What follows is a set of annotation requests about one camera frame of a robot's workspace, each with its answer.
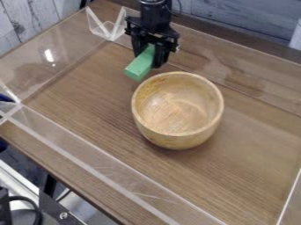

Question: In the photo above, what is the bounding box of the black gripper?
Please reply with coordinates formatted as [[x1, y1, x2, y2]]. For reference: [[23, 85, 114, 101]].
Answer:
[[124, 3, 179, 69]]

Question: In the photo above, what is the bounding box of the green rectangular block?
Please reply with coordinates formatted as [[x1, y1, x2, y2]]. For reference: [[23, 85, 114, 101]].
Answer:
[[124, 46, 155, 82]]

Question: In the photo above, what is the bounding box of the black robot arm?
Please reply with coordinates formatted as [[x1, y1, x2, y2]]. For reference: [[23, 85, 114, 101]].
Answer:
[[124, 0, 179, 69]]

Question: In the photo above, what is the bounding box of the brown wooden bowl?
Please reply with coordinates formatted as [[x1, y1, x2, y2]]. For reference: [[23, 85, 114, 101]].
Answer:
[[131, 71, 225, 150]]

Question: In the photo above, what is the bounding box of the black metal table leg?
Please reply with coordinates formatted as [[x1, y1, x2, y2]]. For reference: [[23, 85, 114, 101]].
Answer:
[[44, 175, 58, 198]]

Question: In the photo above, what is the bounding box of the clear acrylic enclosure wall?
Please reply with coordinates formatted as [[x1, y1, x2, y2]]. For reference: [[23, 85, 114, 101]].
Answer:
[[0, 0, 301, 225]]

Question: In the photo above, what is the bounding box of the grey metal bracket with screw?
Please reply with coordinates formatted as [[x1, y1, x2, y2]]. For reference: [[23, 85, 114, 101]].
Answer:
[[39, 192, 87, 225]]

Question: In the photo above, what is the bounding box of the black cable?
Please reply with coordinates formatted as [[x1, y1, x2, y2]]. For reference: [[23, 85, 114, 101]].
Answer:
[[7, 195, 44, 225]]

